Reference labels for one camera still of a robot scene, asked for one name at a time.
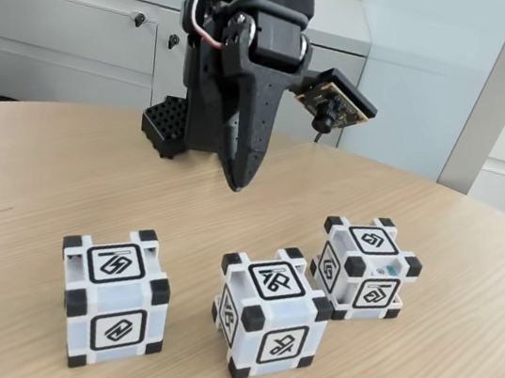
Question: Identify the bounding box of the white cube with compartment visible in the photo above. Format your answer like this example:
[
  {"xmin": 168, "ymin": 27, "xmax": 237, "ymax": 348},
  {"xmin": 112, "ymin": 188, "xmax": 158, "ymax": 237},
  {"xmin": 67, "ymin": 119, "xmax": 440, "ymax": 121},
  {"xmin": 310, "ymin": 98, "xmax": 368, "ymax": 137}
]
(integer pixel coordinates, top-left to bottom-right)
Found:
[{"xmin": 301, "ymin": 208, "xmax": 430, "ymax": 333}]

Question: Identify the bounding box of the white cube with crossed print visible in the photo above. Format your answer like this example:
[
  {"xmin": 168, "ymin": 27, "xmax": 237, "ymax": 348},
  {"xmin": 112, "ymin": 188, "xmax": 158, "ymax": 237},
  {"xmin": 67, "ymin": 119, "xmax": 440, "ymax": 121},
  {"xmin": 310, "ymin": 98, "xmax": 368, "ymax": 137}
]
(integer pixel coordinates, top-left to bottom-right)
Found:
[{"xmin": 204, "ymin": 236, "xmax": 342, "ymax": 378}]

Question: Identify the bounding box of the white low cabinet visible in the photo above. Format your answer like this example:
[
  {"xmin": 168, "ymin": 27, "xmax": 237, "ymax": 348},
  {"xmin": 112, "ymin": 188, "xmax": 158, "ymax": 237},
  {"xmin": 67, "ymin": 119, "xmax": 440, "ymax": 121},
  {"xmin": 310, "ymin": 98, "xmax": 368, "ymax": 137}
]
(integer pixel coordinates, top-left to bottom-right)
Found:
[{"xmin": 0, "ymin": 0, "xmax": 379, "ymax": 163}]

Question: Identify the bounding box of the white cube with lightning print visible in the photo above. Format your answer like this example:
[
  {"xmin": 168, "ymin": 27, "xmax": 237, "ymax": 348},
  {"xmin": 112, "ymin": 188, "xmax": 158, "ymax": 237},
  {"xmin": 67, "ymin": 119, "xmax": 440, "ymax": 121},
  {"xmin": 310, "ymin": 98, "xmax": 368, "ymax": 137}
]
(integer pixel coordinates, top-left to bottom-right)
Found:
[{"xmin": 46, "ymin": 216, "xmax": 181, "ymax": 369}]

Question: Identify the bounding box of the grey column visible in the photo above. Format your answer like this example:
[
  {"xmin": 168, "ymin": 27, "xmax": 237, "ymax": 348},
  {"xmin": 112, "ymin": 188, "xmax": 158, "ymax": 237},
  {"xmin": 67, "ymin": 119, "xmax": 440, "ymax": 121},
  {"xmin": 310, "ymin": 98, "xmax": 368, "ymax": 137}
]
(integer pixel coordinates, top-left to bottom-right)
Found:
[{"xmin": 435, "ymin": 0, "xmax": 505, "ymax": 197}]

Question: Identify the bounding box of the camera board on black mount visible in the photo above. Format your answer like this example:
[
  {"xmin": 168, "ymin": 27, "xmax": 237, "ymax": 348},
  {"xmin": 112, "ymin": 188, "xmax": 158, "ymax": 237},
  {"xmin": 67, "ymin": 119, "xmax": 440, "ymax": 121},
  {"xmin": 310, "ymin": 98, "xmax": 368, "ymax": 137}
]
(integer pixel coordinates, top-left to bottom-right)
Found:
[{"xmin": 289, "ymin": 62, "xmax": 384, "ymax": 139}]

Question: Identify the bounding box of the red white gripper servo cable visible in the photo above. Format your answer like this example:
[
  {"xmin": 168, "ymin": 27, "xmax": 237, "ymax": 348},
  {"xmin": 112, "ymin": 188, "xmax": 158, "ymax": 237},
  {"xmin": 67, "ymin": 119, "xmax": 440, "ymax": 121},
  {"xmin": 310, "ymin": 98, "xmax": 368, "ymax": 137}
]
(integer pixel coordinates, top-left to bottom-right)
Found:
[{"xmin": 178, "ymin": 0, "xmax": 232, "ymax": 52}]

